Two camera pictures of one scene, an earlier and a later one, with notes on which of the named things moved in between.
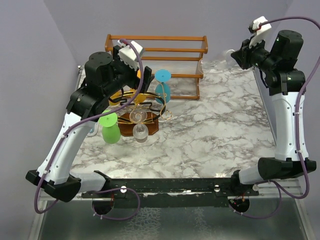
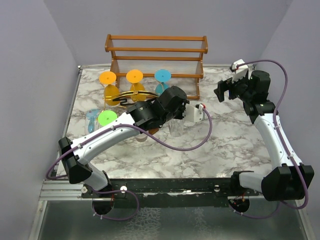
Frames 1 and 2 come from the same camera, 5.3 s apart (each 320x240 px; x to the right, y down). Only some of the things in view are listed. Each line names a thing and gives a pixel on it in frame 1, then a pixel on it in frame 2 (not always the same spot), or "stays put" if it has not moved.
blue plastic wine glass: [163, 90] stays put
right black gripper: [242, 55] → [225, 85]
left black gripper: [135, 82] → [181, 116]
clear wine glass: [229, 60] → [176, 127]
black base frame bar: [142, 193] stays put
